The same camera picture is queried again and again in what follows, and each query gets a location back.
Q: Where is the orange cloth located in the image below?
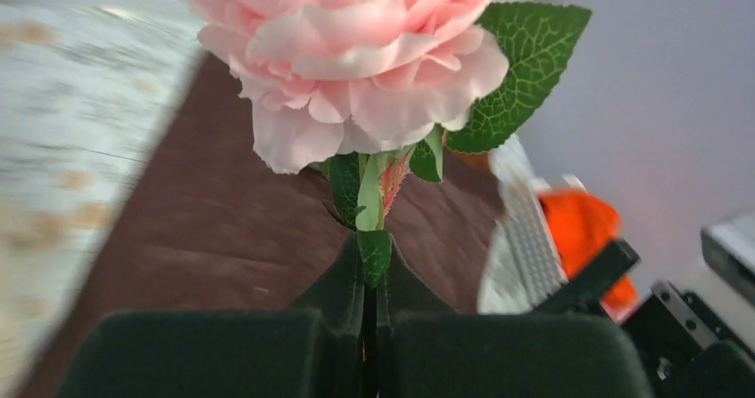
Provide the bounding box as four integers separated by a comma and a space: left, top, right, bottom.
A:
451, 151, 639, 321

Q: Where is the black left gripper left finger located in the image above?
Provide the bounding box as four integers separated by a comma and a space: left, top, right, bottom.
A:
58, 233, 365, 397

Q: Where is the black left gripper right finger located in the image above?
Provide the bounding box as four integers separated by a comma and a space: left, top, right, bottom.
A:
376, 252, 654, 397

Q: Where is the dark maroon wrapping paper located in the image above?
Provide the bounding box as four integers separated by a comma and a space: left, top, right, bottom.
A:
20, 54, 502, 397

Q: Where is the pink rose stem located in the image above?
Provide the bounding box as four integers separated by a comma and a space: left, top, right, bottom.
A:
183, 0, 592, 288

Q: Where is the white plastic basket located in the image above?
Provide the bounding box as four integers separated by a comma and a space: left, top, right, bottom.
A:
476, 135, 567, 314

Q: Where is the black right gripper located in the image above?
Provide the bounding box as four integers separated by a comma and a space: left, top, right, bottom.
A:
535, 239, 640, 315

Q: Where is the floral patterned table mat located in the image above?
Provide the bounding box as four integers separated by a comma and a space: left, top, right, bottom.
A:
1, 4, 204, 397

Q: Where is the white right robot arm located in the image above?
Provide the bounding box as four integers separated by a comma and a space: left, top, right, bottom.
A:
619, 209, 754, 397

